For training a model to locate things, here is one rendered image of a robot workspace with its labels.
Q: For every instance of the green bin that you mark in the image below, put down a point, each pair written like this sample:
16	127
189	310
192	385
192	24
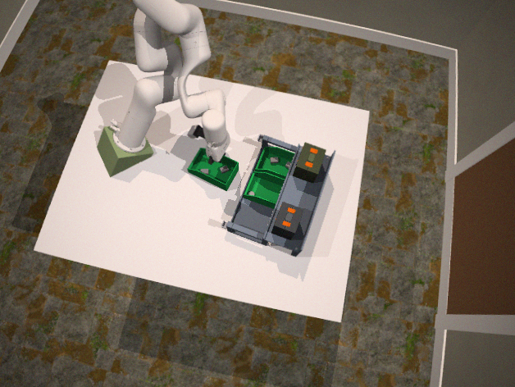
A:
214	176
266	188
264	162

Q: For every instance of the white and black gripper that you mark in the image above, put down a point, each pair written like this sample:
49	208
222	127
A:
215	153

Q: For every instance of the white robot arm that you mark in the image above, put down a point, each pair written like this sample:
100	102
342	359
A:
153	55

